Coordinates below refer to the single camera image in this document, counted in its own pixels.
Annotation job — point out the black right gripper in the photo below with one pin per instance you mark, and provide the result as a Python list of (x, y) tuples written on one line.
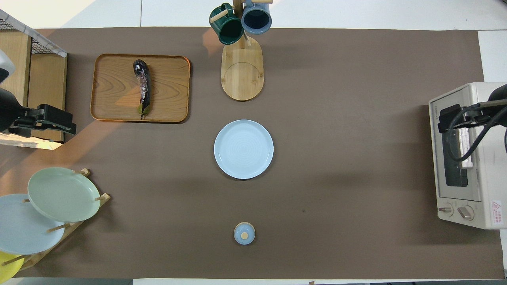
[(500, 107)]

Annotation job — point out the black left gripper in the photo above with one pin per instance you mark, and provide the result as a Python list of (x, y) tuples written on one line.
[(10, 111)]

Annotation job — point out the dark purple eggplant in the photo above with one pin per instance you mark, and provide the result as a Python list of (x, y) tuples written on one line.
[(142, 83)]

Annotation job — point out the light blue round plate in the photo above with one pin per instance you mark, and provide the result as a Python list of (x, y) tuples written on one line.
[(243, 149)]

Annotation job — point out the beige toaster oven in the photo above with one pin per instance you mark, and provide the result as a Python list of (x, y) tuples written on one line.
[(491, 186)]

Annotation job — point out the rectangular wooden tray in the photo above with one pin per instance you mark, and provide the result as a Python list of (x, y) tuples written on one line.
[(115, 91)]

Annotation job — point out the pale green plate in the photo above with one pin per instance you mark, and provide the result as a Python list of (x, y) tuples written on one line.
[(63, 194)]

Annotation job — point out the wooden plate rack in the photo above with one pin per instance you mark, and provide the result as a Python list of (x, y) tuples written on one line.
[(103, 198)]

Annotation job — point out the large light blue plate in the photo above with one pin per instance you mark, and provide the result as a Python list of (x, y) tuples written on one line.
[(20, 229)]

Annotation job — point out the brown table mat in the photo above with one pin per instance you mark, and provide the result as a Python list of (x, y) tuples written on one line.
[(317, 99)]

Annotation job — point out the yellow plate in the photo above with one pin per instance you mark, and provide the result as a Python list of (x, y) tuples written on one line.
[(7, 267)]

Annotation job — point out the wooden mug tree stand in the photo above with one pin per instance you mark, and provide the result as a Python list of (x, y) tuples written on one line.
[(241, 75)]

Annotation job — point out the dark green mug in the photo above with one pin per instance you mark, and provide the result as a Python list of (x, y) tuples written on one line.
[(227, 29)]

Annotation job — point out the blue grey mug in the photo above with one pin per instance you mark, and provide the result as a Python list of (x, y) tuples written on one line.
[(256, 19)]

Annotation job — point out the small blue lidded jar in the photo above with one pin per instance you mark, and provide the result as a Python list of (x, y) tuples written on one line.
[(244, 234)]

